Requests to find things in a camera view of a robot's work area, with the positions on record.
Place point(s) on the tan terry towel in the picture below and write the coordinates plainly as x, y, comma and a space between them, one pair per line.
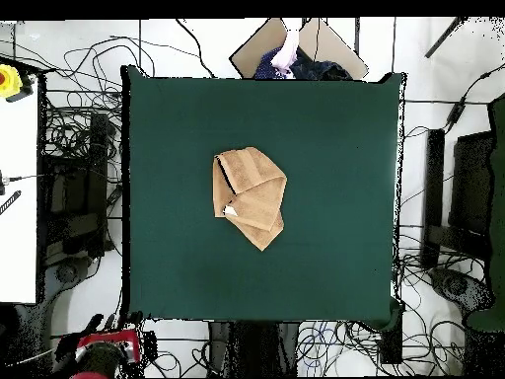
252, 197

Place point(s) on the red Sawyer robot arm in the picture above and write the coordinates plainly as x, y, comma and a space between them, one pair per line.
102, 359

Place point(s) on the dark blue laundry pile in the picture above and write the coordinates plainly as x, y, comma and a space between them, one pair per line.
323, 69

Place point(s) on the black flat box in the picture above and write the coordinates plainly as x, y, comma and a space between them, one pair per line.
471, 185

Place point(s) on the grey caster wheel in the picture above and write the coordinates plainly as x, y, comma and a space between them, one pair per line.
457, 286
66, 272

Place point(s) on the black equipment stand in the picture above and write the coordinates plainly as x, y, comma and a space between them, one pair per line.
75, 197

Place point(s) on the white desk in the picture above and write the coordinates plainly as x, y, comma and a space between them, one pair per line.
17, 197

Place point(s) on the black block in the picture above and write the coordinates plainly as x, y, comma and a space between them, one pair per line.
391, 347

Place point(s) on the dark green table cloth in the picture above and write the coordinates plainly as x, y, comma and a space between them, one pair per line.
335, 158

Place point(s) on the yellow emergency stop button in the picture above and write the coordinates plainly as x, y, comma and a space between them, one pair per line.
8, 81

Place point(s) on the brown cardboard box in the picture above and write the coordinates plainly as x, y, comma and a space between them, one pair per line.
256, 43

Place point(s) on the pale pink cloth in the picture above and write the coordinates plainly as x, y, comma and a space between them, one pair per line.
286, 51

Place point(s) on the black upright bar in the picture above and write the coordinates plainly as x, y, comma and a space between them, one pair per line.
434, 177

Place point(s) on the black thin rod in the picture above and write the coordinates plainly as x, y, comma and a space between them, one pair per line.
444, 37

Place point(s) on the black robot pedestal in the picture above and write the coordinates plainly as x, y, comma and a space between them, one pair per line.
252, 347

